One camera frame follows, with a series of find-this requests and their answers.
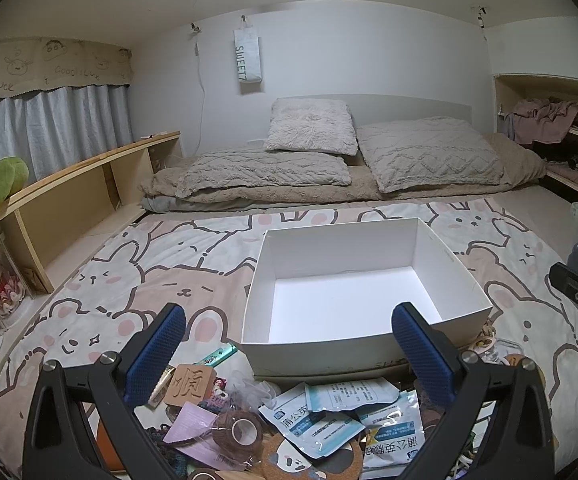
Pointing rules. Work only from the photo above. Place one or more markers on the brown tape roll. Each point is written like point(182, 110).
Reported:
point(229, 440)

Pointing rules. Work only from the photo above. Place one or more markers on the red flower picture frame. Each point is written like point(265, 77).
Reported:
point(1, 285)

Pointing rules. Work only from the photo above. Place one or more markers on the dark knitted pouch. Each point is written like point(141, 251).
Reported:
point(176, 460)

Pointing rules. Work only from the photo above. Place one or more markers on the fluffy grey pillow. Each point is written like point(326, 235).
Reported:
point(309, 125)

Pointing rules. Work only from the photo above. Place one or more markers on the white cardboard box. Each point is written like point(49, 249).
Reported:
point(349, 305)

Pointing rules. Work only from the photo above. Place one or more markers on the white hanging bag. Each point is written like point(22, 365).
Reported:
point(246, 60)

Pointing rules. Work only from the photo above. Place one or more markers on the green plush cushion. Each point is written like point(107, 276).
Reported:
point(6, 180)

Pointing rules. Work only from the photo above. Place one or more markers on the long grey textured pillow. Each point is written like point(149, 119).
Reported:
point(259, 172)

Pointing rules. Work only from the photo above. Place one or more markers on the crumpled clear plastic bag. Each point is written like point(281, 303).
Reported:
point(249, 390)

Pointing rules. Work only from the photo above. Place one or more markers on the brown leather card holder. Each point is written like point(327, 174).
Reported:
point(109, 440)

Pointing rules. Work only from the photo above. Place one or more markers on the printed cork coaster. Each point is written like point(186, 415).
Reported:
point(339, 460)

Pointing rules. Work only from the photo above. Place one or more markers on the wall hook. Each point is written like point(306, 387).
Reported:
point(480, 15)

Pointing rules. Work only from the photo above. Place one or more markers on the beige printed valance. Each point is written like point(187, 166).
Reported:
point(44, 67)

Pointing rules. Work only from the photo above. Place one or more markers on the closet nook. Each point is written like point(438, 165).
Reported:
point(506, 90)

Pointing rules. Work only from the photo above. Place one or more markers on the pink clothes pile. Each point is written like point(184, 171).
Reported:
point(544, 115)

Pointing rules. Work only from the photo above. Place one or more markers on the wooden shelf unit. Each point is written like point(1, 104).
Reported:
point(59, 195)

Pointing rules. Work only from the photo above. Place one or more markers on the dark clothes pile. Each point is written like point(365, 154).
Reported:
point(564, 152)

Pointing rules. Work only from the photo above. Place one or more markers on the grey curtain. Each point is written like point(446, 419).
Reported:
point(59, 120)

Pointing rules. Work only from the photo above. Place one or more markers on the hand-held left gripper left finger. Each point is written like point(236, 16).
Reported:
point(154, 360)

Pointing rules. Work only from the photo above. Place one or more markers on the green packet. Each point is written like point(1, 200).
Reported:
point(216, 356)

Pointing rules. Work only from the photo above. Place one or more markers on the blue white sachet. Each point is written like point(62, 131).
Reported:
point(354, 392)
point(394, 435)
point(294, 425)

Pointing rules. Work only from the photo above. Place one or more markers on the carved wooden block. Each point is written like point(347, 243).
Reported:
point(191, 385)

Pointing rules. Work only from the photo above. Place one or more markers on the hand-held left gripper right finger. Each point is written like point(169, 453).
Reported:
point(421, 360)

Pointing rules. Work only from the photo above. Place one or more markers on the white bed headboard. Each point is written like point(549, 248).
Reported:
point(409, 107)

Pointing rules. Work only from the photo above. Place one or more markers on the grey bed sheet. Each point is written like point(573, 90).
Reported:
point(194, 203)

